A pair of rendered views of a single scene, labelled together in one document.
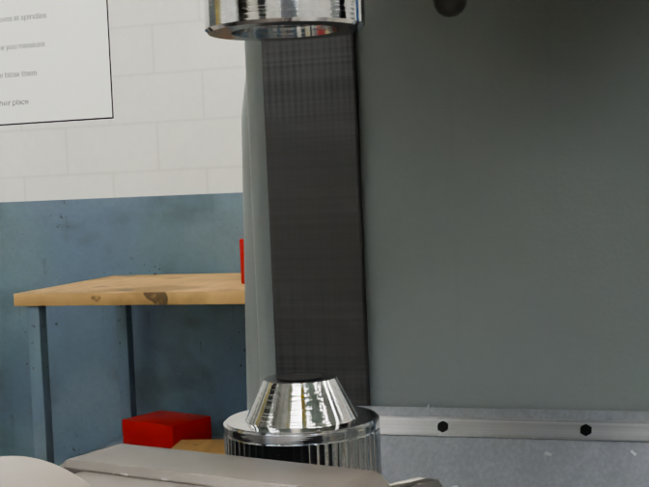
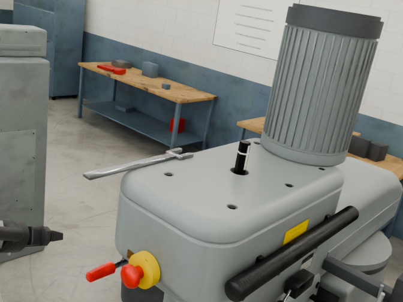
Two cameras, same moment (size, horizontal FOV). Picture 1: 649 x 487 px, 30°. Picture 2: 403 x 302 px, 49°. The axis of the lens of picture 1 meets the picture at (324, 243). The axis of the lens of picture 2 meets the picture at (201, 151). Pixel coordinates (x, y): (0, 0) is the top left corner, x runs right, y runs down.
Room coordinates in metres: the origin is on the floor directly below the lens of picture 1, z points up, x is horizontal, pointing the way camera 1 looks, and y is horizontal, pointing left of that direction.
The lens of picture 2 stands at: (-0.42, -0.18, 2.21)
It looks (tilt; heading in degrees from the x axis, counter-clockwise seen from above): 20 degrees down; 19
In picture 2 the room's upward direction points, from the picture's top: 9 degrees clockwise
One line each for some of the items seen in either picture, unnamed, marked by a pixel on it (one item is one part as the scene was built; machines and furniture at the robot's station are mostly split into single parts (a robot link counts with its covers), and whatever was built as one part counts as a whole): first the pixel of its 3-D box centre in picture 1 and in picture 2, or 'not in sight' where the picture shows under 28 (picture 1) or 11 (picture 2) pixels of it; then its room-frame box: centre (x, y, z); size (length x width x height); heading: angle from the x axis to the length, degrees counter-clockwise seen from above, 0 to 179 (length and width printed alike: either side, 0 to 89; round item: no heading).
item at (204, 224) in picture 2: not in sight; (236, 205); (0.38, 0.00, 1.81); 0.47 x 0.26 x 0.16; 161
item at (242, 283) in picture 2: not in sight; (302, 243); (0.35, -0.14, 1.79); 0.45 x 0.04 x 0.04; 161
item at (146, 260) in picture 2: not in sight; (144, 269); (0.14, 0.08, 1.76); 0.06 x 0.02 x 0.06; 71
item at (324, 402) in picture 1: (300, 396); not in sight; (0.36, 0.01, 1.17); 0.03 x 0.03 x 0.01
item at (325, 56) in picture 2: not in sight; (318, 84); (0.60, -0.07, 2.05); 0.20 x 0.20 x 0.32
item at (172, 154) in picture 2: not in sight; (141, 162); (0.25, 0.17, 1.89); 0.24 x 0.04 x 0.01; 162
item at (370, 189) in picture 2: not in sight; (324, 208); (0.84, -0.15, 1.66); 0.80 x 0.23 x 0.20; 161
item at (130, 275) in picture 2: not in sight; (133, 274); (0.12, 0.09, 1.76); 0.04 x 0.03 x 0.04; 71
